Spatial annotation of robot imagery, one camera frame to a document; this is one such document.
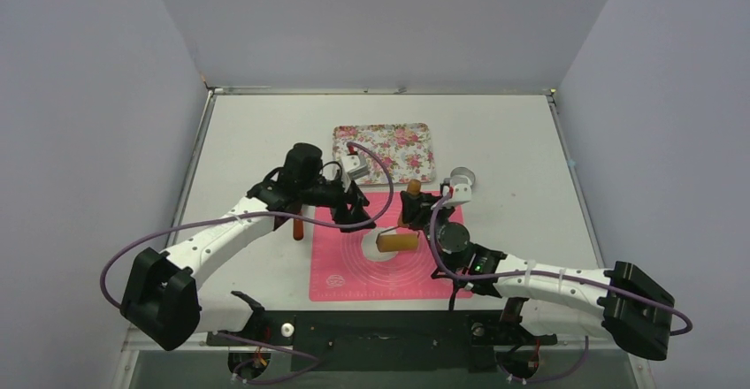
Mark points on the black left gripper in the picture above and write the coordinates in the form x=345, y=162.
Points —
x=354, y=198

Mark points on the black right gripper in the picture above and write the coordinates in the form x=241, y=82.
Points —
x=420, y=209

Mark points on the white dough lump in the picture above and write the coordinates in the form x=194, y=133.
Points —
x=371, y=252

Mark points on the wooden rolling pin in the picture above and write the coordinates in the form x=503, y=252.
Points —
x=396, y=239

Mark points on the round metal dough cutter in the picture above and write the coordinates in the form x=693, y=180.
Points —
x=462, y=176

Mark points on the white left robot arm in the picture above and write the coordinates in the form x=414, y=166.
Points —
x=162, y=295

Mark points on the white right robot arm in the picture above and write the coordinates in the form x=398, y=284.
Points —
x=622, y=304

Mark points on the pink silicone baking mat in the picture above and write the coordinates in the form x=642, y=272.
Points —
x=339, y=271

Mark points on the floral rectangular tray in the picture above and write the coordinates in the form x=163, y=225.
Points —
x=405, y=149

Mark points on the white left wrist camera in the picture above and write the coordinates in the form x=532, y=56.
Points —
x=355, y=166

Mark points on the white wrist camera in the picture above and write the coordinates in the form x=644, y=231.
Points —
x=355, y=166
x=460, y=194

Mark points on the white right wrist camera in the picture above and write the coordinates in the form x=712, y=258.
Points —
x=460, y=194

